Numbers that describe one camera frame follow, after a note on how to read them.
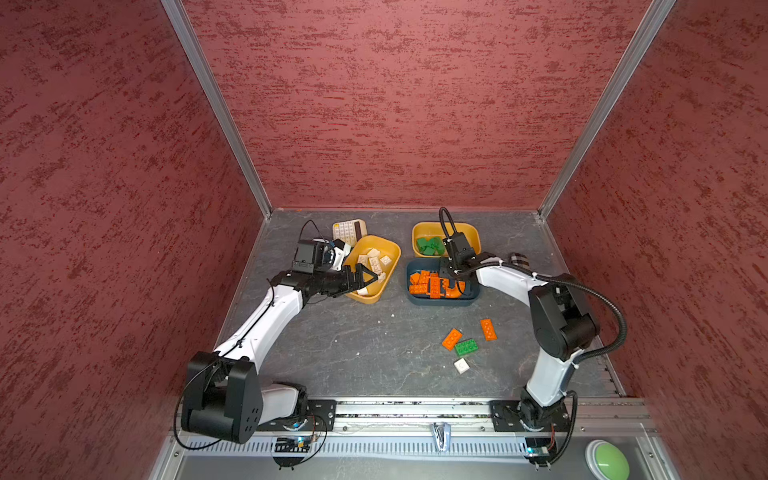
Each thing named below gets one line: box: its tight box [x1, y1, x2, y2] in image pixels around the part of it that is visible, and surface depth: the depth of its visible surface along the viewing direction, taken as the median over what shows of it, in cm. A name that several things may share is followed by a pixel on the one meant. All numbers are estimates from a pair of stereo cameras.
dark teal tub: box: [406, 258, 480, 307], surface depth 96 cm
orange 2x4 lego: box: [409, 284, 429, 295], surface depth 98 cm
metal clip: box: [432, 422, 452, 453], surface depth 72 cm
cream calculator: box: [332, 219, 368, 247], surface depth 116 cm
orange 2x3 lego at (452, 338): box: [441, 328, 463, 351], surface depth 89 cm
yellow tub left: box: [346, 235, 402, 304], surface depth 105 cm
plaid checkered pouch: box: [510, 252, 531, 269], surface depth 105 cm
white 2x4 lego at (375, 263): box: [369, 256, 383, 275], surface depth 105 cm
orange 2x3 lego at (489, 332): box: [480, 319, 498, 341], surface depth 91 cm
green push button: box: [585, 439, 631, 480], surface depth 68 cm
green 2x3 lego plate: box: [455, 339, 479, 357], surface depth 87 cm
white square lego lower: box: [453, 357, 471, 375], surface depth 84 cm
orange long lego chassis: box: [430, 272, 441, 299], surface depth 99 cm
